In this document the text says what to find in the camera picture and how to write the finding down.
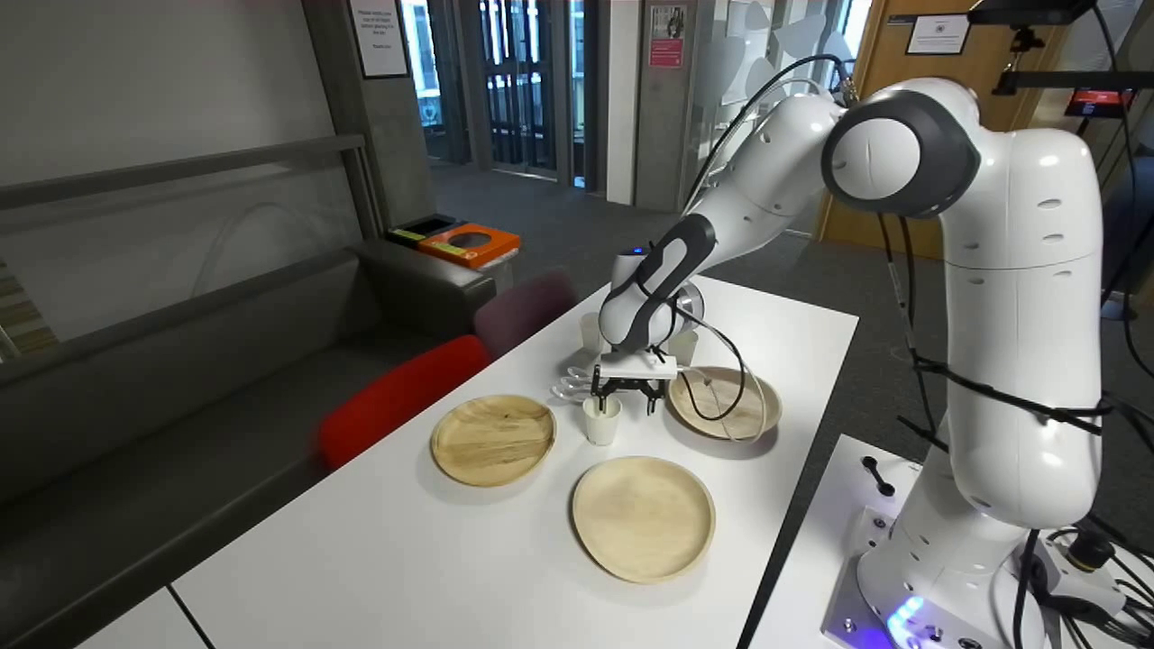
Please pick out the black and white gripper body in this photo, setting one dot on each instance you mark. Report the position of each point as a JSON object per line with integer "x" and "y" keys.
{"x": 650, "y": 364}

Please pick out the white paper cup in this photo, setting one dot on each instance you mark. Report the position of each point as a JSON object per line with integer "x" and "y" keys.
{"x": 602, "y": 431}
{"x": 591, "y": 333}

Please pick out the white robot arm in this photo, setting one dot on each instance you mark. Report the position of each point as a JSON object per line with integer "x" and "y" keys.
{"x": 1021, "y": 255}

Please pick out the wooden plate right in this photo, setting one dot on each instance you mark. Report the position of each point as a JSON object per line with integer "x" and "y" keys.
{"x": 723, "y": 405}

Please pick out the wooden plate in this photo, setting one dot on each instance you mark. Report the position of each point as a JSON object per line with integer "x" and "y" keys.
{"x": 641, "y": 517}
{"x": 723, "y": 405}
{"x": 492, "y": 442}

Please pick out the wooden plate left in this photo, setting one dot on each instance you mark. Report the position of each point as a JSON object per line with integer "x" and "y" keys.
{"x": 492, "y": 442}

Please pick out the wooden plate near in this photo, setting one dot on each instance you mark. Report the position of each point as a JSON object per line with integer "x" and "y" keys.
{"x": 641, "y": 517}

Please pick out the maroon chair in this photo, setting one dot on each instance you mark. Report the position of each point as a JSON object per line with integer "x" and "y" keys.
{"x": 521, "y": 310}

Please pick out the red chair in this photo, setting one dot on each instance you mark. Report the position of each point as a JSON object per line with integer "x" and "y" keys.
{"x": 395, "y": 399}

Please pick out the dark grey sofa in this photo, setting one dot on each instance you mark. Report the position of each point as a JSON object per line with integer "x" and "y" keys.
{"x": 140, "y": 446}

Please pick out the wooden door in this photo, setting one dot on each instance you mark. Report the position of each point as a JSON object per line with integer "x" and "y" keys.
{"x": 901, "y": 46}

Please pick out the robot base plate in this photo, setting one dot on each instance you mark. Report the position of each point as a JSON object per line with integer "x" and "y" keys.
{"x": 925, "y": 577}

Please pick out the wall notice sign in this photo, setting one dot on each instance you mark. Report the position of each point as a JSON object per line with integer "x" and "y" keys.
{"x": 379, "y": 36}

